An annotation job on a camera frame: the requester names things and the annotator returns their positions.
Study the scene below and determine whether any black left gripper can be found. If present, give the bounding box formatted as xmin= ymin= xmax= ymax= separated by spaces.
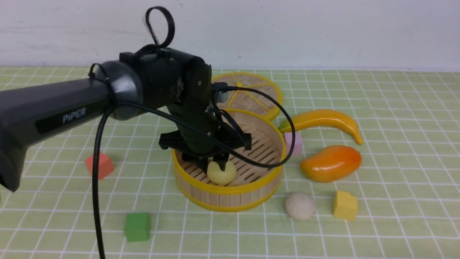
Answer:
xmin=119 ymin=48 xmax=252 ymax=175

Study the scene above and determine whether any yellow steamed bun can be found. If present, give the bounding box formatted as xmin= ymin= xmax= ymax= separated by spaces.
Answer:
xmin=207 ymin=161 xmax=237 ymax=186

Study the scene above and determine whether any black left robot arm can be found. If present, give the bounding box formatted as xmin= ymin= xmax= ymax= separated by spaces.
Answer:
xmin=0 ymin=48 xmax=252 ymax=192

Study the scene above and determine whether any bamboo steamer tray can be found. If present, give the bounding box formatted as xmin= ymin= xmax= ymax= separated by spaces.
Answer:
xmin=171 ymin=109 xmax=286 ymax=213

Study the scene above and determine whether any bamboo steamer lid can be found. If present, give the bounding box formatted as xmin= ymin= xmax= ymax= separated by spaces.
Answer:
xmin=212 ymin=72 xmax=283 ymax=121

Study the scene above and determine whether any pink foam cube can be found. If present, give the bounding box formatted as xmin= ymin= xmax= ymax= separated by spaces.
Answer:
xmin=283 ymin=131 xmax=303 ymax=156

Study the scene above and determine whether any beige steamed bun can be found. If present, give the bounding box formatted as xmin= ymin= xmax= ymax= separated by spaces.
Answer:
xmin=285 ymin=192 xmax=317 ymax=221

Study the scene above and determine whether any green foam cube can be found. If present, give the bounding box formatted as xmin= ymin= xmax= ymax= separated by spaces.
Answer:
xmin=124 ymin=213 xmax=151 ymax=242

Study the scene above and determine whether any red foam cube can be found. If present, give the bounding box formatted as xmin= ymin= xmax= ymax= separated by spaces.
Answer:
xmin=85 ymin=152 xmax=115 ymax=180

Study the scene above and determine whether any orange toy mango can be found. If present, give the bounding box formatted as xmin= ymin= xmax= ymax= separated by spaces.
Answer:
xmin=300 ymin=145 xmax=363 ymax=183

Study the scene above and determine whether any yellow toy banana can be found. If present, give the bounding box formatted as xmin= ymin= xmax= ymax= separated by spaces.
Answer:
xmin=291 ymin=109 xmax=364 ymax=145

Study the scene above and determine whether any yellow foam block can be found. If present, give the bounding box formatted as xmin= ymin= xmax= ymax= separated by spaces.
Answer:
xmin=332 ymin=190 xmax=358 ymax=220

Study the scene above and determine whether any green checkered tablecloth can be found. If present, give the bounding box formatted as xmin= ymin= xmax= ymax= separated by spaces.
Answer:
xmin=0 ymin=66 xmax=460 ymax=259

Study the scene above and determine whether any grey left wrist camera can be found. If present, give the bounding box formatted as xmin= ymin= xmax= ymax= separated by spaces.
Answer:
xmin=211 ymin=82 xmax=229 ymax=103

